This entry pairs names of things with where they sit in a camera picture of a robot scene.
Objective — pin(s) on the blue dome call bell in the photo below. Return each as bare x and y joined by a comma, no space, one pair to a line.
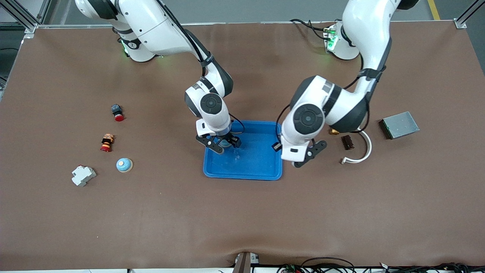
124,165
226,144

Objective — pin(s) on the long dark electrolytic capacitor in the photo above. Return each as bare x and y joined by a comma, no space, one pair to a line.
348,142

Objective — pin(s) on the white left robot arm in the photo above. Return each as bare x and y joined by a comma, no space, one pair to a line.
363,30

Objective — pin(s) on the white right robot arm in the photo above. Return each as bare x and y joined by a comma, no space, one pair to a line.
151,26

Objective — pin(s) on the blue plastic tray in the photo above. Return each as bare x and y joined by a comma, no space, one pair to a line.
250,167

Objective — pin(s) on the brown table mat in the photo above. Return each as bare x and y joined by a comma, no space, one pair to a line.
242,220

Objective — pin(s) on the silver metal module box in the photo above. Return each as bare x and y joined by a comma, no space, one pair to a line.
399,126

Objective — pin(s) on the red push button black body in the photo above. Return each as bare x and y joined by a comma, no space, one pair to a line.
116,110

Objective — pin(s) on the red emergency button orange body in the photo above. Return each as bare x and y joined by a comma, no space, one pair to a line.
107,143

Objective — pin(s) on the white circuit breaker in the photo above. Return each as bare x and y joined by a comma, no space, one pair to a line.
83,175

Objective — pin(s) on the white curved plastic bracket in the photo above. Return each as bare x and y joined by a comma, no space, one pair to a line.
369,148

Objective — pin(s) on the aluminium profile bracket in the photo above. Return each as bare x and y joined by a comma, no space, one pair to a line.
244,263

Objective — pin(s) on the aluminium frame corner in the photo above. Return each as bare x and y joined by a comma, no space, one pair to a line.
460,23
32,27

